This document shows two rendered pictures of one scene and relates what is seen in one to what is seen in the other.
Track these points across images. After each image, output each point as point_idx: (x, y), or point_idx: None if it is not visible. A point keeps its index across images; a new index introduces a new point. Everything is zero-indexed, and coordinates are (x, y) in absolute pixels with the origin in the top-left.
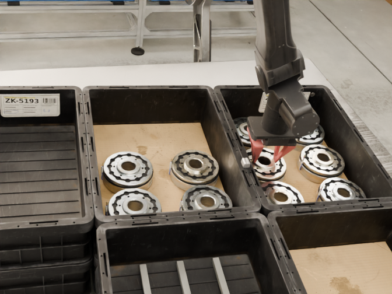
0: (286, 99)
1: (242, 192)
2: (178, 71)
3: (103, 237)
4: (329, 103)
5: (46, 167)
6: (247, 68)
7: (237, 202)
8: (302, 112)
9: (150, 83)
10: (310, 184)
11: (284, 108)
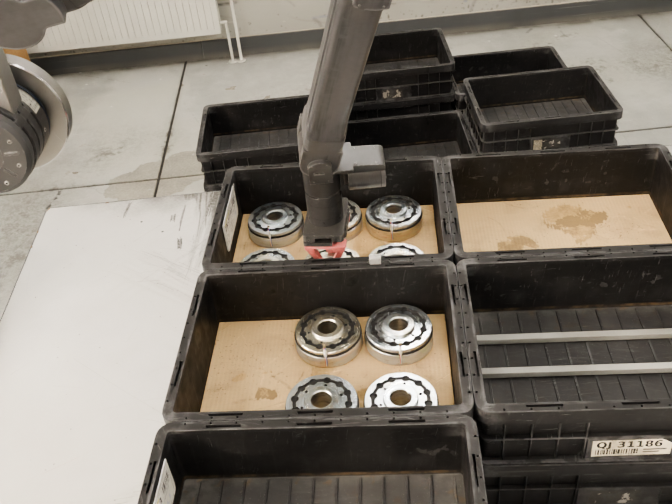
0: (358, 163)
1: (409, 278)
2: (7, 363)
3: (501, 405)
4: (259, 175)
5: None
6: (40, 278)
7: (402, 298)
8: (383, 156)
9: (22, 406)
10: (359, 239)
11: (357, 174)
